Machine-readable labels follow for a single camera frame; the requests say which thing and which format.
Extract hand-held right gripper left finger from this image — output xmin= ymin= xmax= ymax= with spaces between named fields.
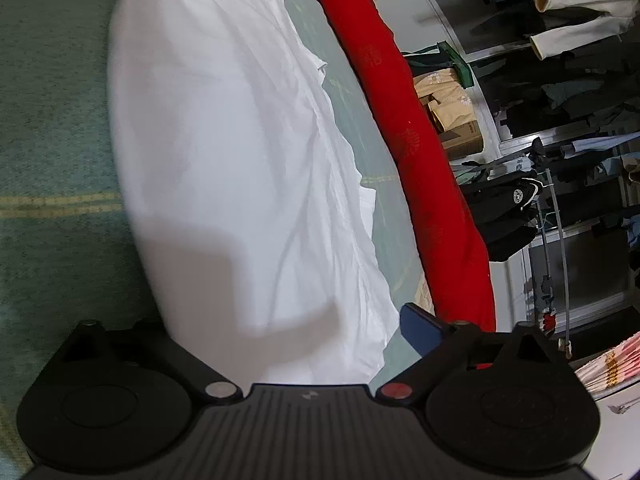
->
xmin=60 ymin=320 xmax=243 ymax=403

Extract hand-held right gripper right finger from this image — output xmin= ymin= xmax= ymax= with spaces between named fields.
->
xmin=375 ymin=302 xmax=558 ymax=406

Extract white t-shirt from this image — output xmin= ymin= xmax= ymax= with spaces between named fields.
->
xmin=106 ymin=0 xmax=401 ymax=388

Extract cardboard box with clothes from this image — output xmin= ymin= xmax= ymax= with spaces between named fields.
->
xmin=414 ymin=67 xmax=476 ymax=133

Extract row of dark hanging clothes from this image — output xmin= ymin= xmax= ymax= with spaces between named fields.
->
xmin=480 ymin=0 xmax=640 ymax=251

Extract black hanging jackets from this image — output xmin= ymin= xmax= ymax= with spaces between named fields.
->
xmin=457 ymin=160 xmax=543 ymax=262

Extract metal drying rack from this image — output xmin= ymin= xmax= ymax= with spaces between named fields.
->
xmin=525 ymin=165 xmax=576 ymax=361

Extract window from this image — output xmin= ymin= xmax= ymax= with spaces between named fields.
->
xmin=422 ymin=0 xmax=640 ymax=326

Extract red quilt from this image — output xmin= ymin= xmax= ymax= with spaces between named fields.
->
xmin=292 ymin=0 xmax=496 ymax=333

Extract pink striped curtain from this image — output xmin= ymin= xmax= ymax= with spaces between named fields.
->
xmin=574 ymin=332 xmax=640 ymax=401

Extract green checked bed sheet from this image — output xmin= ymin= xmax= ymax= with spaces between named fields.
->
xmin=0 ymin=0 xmax=436 ymax=466

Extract green garment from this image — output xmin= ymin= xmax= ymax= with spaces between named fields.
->
xmin=402 ymin=41 xmax=475 ymax=91

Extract cream hanging sweater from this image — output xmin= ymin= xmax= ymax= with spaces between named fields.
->
xmin=529 ymin=0 xmax=636 ymax=61

